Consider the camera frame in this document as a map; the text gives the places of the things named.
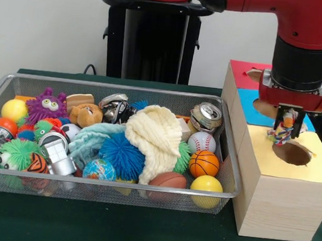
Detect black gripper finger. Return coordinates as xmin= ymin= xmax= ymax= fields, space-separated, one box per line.
xmin=273 ymin=104 xmax=288 ymax=132
xmin=290 ymin=107 xmax=306 ymax=140

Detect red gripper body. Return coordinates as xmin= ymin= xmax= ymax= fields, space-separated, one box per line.
xmin=256 ymin=75 xmax=322 ymax=114

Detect cream fleece cloth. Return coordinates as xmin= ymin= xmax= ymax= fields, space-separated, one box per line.
xmin=120 ymin=102 xmax=186 ymax=188

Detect crushed black red can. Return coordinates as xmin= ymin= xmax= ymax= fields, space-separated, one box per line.
xmin=120 ymin=101 xmax=139 ymax=124

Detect wooden box with three holes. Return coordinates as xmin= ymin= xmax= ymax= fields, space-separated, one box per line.
xmin=208 ymin=58 xmax=322 ymax=241

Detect orange basketball toy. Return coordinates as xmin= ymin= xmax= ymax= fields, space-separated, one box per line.
xmin=187 ymin=148 xmax=221 ymax=180

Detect yellow foam ball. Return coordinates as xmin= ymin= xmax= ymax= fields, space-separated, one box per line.
xmin=188 ymin=174 xmax=225 ymax=210

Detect green spiky ball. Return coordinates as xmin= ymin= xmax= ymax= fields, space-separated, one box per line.
xmin=172 ymin=140 xmax=193 ymax=175

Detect brown football toy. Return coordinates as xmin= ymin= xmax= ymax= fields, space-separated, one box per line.
xmin=147 ymin=170 xmax=188 ymax=189

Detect large blue spiky ball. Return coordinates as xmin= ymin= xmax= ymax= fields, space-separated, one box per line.
xmin=96 ymin=131 xmax=148 ymax=183

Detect crushed silver can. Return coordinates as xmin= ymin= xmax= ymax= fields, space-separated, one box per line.
xmin=97 ymin=91 xmax=130 ymax=125

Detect purple spiky monster toy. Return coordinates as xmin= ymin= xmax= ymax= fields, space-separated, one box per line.
xmin=24 ymin=85 xmax=70 ymax=129

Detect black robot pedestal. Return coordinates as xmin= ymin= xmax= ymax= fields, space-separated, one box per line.
xmin=93 ymin=0 xmax=218 ymax=88

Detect wire mesh bin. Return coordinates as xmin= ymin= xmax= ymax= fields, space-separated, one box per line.
xmin=0 ymin=71 xmax=251 ymax=217

